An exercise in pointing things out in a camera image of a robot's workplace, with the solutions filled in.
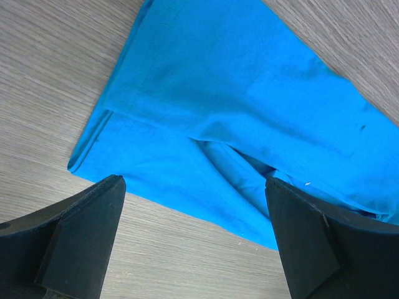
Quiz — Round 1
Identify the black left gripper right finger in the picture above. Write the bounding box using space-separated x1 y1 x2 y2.
266 178 398 298

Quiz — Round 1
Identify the blue t shirt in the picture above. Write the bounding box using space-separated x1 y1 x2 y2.
67 1 398 249

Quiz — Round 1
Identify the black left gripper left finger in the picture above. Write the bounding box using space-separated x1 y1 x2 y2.
1 175 126 298

